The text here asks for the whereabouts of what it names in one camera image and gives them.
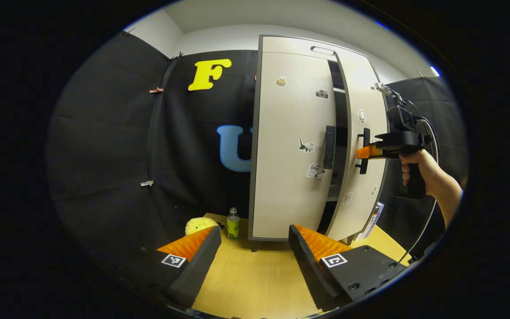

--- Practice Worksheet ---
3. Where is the white cabinet top flap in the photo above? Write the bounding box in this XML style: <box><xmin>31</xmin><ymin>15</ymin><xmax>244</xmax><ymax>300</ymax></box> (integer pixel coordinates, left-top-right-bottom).
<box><xmin>261</xmin><ymin>35</ymin><xmax>371</xmax><ymax>63</ymax></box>

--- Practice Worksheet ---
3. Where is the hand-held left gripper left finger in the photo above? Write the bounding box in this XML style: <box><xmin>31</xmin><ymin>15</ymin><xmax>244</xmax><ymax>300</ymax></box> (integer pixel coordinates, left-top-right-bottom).
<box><xmin>119</xmin><ymin>225</ymin><xmax>222</xmax><ymax>310</ymax></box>

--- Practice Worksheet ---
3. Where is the green label bottle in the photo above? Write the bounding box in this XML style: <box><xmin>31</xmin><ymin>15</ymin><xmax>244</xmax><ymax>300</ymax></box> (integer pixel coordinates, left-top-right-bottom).
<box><xmin>227</xmin><ymin>207</ymin><xmax>241</xmax><ymax>241</ymax></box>

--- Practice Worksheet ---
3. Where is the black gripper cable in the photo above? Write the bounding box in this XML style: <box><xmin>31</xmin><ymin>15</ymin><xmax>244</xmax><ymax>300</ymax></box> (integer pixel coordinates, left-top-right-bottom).
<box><xmin>408</xmin><ymin>100</ymin><xmax>440</xmax><ymax>264</ymax></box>

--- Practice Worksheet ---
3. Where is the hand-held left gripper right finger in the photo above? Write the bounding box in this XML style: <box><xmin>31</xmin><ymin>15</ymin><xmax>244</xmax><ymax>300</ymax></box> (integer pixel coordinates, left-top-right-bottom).
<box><xmin>288</xmin><ymin>224</ymin><xmax>409</xmax><ymax>312</ymax></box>

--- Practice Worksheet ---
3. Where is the flat printed package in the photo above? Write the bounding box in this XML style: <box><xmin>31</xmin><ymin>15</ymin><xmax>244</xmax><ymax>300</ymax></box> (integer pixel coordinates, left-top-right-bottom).
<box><xmin>353</xmin><ymin>202</ymin><xmax>385</xmax><ymax>242</ymax></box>

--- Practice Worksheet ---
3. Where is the cabinet door with camera sticker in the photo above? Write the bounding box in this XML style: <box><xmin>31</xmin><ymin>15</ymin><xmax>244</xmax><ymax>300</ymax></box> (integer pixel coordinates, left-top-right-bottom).
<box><xmin>251</xmin><ymin>52</ymin><xmax>340</xmax><ymax>240</ymax></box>

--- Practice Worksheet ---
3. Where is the yellow plush toy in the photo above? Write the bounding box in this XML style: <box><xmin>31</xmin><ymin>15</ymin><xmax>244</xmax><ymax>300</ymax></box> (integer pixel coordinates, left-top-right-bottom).
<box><xmin>185</xmin><ymin>217</ymin><xmax>218</xmax><ymax>236</ymax></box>

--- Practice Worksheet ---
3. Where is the white double-door shoe cabinet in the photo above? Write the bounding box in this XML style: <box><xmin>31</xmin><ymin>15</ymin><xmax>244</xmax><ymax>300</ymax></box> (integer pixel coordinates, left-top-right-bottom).
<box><xmin>248</xmin><ymin>35</ymin><xmax>391</xmax><ymax>252</ymax></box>

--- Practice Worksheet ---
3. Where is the black door handle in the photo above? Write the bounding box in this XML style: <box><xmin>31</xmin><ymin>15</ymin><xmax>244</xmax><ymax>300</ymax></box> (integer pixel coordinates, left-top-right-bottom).
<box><xmin>324</xmin><ymin>125</ymin><xmax>336</xmax><ymax>170</ymax></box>
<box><xmin>355</xmin><ymin>128</ymin><xmax>371</xmax><ymax>175</ymax></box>

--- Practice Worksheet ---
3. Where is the cabinet door with headphone sticker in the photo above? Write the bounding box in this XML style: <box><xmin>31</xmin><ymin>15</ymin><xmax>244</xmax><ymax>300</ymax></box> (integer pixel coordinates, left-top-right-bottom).
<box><xmin>325</xmin><ymin>47</ymin><xmax>390</xmax><ymax>242</ymax></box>

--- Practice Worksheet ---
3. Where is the black backdrop cloth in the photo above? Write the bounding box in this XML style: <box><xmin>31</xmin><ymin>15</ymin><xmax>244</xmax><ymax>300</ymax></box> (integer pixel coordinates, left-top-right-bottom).
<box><xmin>47</xmin><ymin>31</ymin><xmax>468</xmax><ymax>266</ymax></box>

